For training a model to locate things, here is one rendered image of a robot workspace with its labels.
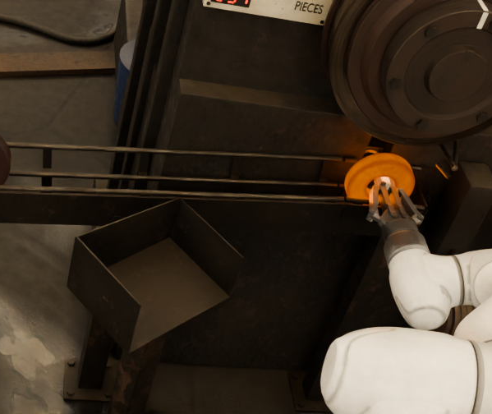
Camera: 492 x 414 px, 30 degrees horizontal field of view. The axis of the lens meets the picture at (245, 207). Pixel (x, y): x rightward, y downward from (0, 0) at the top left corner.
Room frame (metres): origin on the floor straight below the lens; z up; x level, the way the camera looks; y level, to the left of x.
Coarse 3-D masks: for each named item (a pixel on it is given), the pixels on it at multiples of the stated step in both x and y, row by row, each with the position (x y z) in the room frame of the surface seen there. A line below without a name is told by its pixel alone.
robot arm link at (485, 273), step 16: (464, 256) 1.47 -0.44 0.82; (480, 256) 1.46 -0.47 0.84; (464, 272) 1.43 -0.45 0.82; (480, 272) 1.41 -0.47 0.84; (464, 288) 1.41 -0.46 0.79; (480, 288) 1.40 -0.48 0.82; (464, 304) 1.42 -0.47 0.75; (480, 304) 1.40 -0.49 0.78; (464, 320) 1.17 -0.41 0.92; (480, 320) 1.17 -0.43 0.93; (464, 336) 1.10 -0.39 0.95; (480, 336) 1.07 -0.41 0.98
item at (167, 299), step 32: (128, 224) 1.39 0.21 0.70; (160, 224) 1.46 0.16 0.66; (192, 224) 1.46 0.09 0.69; (96, 256) 1.25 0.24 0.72; (128, 256) 1.41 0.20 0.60; (160, 256) 1.43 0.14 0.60; (192, 256) 1.45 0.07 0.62; (224, 256) 1.40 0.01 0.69; (96, 288) 1.24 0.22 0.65; (128, 288) 1.32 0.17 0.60; (160, 288) 1.35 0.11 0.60; (192, 288) 1.37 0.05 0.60; (224, 288) 1.39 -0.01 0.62; (128, 320) 1.18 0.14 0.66; (160, 320) 1.27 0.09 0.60; (128, 352) 1.17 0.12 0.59; (160, 352) 1.35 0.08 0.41; (128, 384) 1.32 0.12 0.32
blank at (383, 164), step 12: (372, 156) 1.73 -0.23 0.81; (384, 156) 1.73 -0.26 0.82; (396, 156) 1.74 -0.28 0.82; (360, 168) 1.70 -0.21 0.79; (372, 168) 1.71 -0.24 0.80; (384, 168) 1.72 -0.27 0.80; (396, 168) 1.72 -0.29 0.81; (408, 168) 1.73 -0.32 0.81; (348, 180) 1.70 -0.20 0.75; (360, 180) 1.70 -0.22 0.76; (396, 180) 1.73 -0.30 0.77; (408, 180) 1.74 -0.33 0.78; (348, 192) 1.70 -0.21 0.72; (360, 192) 1.71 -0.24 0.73; (408, 192) 1.74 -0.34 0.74
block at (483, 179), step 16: (464, 176) 1.80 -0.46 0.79; (480, 176) 1.81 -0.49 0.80; (448, 192) 1.83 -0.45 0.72; (464, 192) 1.77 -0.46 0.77; (480, 192) 1.77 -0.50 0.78; (448, 208) 1.80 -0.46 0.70; (464, 208) 1.77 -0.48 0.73; (480, 208) 1.78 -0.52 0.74; (432, 224) 1.83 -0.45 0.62; (448, 224) 1.77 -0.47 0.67; (464, 224) 1.77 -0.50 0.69; (480, 224) 1.79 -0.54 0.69; (432, 240) 1.80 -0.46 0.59; (448, 240) 1.77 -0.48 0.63; (464, 240) 1.78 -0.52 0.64
